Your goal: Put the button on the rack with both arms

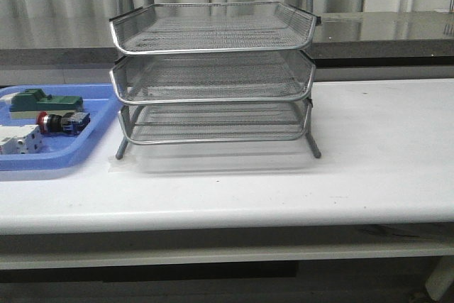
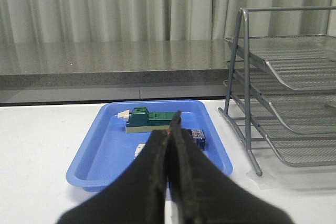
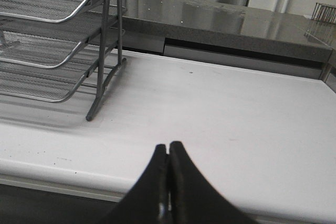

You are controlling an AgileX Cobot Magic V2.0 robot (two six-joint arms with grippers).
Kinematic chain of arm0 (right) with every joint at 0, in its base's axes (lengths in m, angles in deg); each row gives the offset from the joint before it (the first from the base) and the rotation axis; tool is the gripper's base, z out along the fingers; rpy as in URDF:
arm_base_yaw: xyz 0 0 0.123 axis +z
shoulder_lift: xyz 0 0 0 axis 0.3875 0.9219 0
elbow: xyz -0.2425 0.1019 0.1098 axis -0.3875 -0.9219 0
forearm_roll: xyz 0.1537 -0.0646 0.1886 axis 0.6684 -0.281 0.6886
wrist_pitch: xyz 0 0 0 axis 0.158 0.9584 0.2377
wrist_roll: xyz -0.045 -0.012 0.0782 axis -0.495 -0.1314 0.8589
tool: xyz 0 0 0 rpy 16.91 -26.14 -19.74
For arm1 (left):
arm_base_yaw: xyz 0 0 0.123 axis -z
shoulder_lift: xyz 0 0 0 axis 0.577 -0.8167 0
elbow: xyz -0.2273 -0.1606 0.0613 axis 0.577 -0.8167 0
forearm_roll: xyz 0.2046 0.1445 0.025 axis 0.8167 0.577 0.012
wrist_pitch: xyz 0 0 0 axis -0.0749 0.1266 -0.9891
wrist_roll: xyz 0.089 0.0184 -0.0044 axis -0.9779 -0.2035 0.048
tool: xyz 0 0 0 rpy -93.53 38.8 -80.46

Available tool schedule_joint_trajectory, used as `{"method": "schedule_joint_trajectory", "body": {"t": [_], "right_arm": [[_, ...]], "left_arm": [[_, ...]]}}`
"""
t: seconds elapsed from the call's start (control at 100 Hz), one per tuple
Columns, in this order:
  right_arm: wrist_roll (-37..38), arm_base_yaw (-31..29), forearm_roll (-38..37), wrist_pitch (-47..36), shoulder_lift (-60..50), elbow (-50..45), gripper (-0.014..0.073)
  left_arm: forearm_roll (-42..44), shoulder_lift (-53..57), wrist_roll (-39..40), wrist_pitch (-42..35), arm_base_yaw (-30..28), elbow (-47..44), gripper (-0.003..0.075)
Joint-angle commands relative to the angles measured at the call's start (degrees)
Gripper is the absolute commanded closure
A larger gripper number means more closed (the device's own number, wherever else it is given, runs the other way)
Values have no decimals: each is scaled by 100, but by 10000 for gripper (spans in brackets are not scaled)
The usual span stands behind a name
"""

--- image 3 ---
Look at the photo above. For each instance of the small wire holder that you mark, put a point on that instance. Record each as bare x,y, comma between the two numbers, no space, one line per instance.
324,13

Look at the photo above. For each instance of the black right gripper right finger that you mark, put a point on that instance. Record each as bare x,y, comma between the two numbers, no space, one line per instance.
194,199

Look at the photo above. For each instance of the grey stone counter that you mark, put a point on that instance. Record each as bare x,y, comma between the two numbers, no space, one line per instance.
230,35

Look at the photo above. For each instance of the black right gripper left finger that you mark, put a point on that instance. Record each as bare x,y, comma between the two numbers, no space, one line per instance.
146,201

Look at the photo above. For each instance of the grey metal rack frame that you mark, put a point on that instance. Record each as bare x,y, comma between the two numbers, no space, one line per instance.
109,50

